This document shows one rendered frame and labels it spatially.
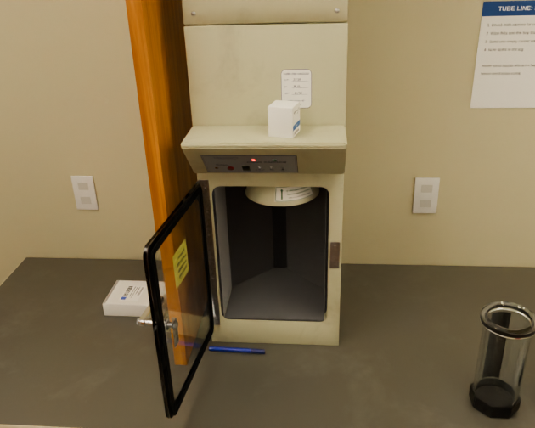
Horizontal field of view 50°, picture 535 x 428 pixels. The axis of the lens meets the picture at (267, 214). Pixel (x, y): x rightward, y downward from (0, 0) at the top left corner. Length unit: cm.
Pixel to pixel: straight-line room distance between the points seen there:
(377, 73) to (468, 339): 73
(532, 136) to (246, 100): 88
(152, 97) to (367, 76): 69
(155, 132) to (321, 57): 36
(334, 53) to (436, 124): 59
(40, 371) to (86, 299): 30
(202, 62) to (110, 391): 76
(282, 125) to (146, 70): 28
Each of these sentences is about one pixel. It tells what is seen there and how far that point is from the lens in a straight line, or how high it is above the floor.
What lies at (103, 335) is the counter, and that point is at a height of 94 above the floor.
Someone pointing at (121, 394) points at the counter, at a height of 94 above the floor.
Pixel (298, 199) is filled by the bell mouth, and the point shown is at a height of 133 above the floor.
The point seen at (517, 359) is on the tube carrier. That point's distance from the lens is 127.
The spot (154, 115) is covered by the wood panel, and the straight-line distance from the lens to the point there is 115.
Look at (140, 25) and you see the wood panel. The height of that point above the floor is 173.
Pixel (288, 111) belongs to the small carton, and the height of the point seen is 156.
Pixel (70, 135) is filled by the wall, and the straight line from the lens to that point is 182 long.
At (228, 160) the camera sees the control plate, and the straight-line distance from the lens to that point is 116.
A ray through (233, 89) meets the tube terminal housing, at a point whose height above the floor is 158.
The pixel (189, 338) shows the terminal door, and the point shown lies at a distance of 128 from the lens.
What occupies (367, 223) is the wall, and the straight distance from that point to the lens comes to 178.
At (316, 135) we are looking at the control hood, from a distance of 114.
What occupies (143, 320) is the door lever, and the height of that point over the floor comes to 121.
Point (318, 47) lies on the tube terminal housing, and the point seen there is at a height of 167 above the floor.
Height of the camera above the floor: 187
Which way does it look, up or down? 26 degrees down
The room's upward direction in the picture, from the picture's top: 2 degrees counter-clockwise
